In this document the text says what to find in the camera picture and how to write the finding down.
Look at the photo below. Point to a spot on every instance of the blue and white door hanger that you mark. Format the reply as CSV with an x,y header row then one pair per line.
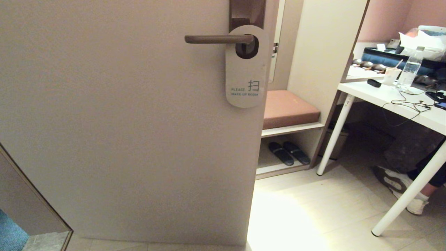
x,y
245,75

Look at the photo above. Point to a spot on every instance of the beige room door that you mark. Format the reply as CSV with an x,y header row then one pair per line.
x,y
122,122

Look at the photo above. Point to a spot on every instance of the black slipper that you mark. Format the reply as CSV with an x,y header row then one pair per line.
x,y
298,152
280,153

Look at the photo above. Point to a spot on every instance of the white round table leg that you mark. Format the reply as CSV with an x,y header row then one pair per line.
x,y
334,136
407,195

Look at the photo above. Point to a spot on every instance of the white shelf bench unit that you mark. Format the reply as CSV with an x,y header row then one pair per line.
x,y
324,52

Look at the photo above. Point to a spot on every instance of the white paper sheet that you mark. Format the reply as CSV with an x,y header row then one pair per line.
x,y
364,72

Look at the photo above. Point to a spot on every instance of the small black box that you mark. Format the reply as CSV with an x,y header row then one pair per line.
x,y
374,83

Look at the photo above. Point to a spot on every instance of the dark blue tray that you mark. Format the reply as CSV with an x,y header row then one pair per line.
x,y
379,57

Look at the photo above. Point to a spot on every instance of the white paper cup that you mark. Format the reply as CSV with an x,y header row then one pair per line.
x,y
391,76

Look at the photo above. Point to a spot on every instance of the white sneaker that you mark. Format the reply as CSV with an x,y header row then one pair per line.
x,y
395,181

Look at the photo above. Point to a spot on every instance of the clear plastic water bottle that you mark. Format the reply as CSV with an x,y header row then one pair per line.
x,y
411,69

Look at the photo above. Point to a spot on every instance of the person's leg black trousers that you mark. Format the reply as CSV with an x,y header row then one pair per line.
x,y
428,167

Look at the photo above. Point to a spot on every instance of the black smartphone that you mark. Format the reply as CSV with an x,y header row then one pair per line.
x,y
438,99

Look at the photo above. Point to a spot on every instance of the white plastic bag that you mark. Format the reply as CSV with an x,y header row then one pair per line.
x,y
428,42

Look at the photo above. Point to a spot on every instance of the blue carpet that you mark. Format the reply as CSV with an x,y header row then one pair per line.
x,y
10,237

